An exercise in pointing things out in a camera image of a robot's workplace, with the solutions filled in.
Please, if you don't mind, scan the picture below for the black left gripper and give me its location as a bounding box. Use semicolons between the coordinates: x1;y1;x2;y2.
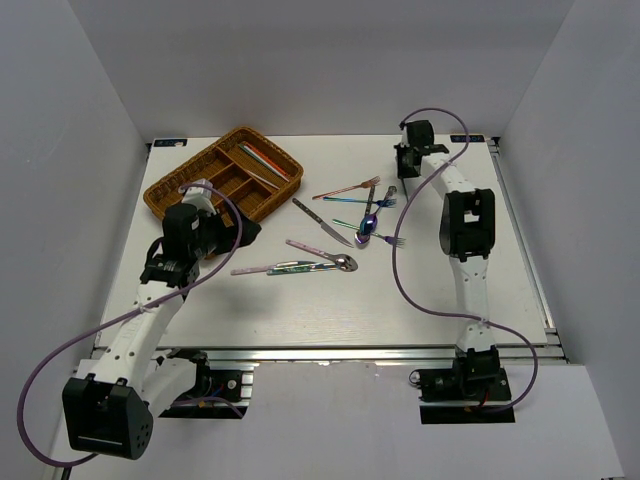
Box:
189;200;260;260

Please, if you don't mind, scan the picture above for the dark handled silver spoon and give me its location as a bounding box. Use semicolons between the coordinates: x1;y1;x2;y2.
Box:
365;185;397;217

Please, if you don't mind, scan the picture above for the clear white chopstick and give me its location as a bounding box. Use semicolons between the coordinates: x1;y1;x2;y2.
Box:
243;168;279;191

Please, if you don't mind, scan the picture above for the iridescent purple spoon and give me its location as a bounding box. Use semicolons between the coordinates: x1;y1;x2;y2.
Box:
355;207;382;247

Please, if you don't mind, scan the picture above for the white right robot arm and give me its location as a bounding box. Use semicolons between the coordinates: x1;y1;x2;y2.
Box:
395;120;496;399

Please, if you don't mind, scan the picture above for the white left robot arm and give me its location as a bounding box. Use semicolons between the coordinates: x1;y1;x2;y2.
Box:
62;203;261;460

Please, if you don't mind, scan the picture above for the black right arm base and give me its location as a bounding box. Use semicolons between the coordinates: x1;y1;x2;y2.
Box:
408;347;515;425

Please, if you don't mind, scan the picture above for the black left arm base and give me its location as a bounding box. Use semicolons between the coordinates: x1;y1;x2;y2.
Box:
160;349;253;419

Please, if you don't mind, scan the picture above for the rose gold fork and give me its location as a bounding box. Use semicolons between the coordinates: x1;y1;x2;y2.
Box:
312;176;381;200

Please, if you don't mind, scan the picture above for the blue iridescent fork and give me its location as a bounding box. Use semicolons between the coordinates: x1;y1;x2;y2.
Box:
322;196;397;208

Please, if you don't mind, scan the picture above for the brown wicker cutlery tray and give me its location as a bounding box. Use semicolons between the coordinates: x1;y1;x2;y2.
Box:
143;126;304;222

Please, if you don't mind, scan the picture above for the blue right table label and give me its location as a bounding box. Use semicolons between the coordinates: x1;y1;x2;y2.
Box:
449;134;486;143

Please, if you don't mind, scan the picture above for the blue table label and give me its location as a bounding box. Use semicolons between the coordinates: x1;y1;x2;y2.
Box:
449;134;486;143
153;138;187;148

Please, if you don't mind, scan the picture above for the blue left table label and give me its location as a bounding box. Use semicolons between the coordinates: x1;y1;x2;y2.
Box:
153;138;187;148

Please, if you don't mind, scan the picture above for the pink handled knife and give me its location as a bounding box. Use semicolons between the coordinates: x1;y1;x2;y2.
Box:
230;260;314;277

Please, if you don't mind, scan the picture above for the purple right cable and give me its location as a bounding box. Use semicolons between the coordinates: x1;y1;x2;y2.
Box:
390;107;540;414

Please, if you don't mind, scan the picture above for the purple cable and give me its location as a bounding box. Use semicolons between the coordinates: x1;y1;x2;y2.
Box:
17;183;244;467
390;107;540;414

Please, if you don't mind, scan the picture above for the green patterned handle utensil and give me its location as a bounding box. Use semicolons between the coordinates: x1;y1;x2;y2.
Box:
267;263;338;276

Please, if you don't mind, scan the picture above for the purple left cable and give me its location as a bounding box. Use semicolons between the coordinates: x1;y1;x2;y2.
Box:
17;183;244;467

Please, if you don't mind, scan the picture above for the black handled steel knife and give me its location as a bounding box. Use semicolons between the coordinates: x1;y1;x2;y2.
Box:
292;198;353;248

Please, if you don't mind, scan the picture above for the green handled rainbow fork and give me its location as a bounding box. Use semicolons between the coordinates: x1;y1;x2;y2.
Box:
332;219;406;248

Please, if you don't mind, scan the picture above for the silver spoon pink handle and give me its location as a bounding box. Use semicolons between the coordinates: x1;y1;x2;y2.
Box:
285;239;358;272

